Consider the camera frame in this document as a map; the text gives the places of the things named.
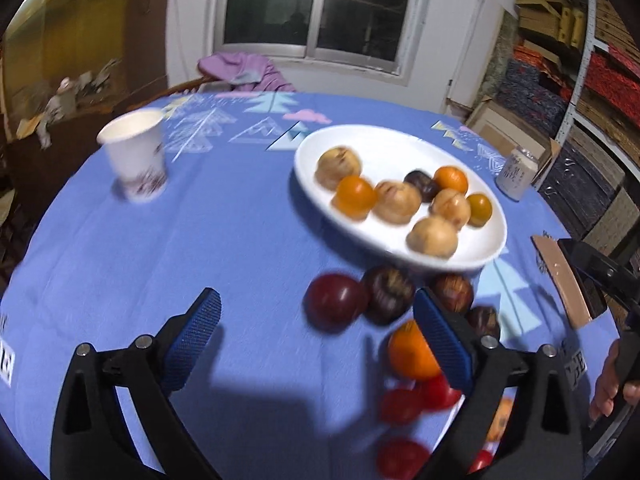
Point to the silver drink can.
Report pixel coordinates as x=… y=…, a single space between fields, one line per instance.
x=515 y=175

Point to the red purple plum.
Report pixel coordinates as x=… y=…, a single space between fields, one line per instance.
x=334 y=307

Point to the white leaning panel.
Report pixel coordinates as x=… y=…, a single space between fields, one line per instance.
x=470 y=50

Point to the black smartphone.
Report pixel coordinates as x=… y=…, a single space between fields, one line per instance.
x=594 y=302

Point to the blue printed tablecloth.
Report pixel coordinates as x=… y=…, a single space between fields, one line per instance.
x=225 y=240

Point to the orange tangerine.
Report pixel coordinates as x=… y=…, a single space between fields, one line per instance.
x=355 y=196
x=451 y=178

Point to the person's right hand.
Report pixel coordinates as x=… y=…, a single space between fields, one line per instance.
x=605 y=380

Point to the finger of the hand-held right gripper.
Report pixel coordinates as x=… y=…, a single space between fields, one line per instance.
x=615 y=275

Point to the dark purple passion fruit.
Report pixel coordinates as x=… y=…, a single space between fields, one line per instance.
x=387 y=292

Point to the dark brown mangosteen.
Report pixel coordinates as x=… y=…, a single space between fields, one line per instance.
x=455 y=292

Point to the greenish yellow tangerine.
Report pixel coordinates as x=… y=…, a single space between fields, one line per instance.
x=481 y=209

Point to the purple garment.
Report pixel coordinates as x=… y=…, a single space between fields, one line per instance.
x=240 y=67

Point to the dark purple plum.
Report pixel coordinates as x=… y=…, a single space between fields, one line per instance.
x=422 y=182

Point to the red tomato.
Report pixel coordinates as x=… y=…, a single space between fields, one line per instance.
x=481 y=461
x=400 y=405
x=402 y=457
x=440 y=395

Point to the sliding window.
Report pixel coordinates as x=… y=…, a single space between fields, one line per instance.
x=270 y=5

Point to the wooden glass-door cabinet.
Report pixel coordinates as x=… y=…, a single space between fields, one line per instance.
x=60 y=25

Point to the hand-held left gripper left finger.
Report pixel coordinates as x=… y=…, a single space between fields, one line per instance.
x=192 y=340

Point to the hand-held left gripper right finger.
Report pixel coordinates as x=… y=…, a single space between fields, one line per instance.
x=442 y=340

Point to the speckled tan pear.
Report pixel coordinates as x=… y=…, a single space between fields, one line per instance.
x=432 y=236
x=398 y=201
x=339 y=166
x=450 y=208

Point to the low wooden sideboard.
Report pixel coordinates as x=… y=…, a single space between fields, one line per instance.
x=30 y=160

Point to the white paper cup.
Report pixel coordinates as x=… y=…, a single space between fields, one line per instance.
x=135 y=155

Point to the wooden chair backrest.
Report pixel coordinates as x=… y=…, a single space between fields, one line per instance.
x=185 y=85

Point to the white oval plate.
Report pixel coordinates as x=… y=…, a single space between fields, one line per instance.
x=380 y=142

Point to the large orange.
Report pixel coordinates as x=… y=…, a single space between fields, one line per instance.
x=407 y=352

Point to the storage shelf with boxes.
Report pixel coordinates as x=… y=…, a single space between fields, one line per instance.
x=600 y=110

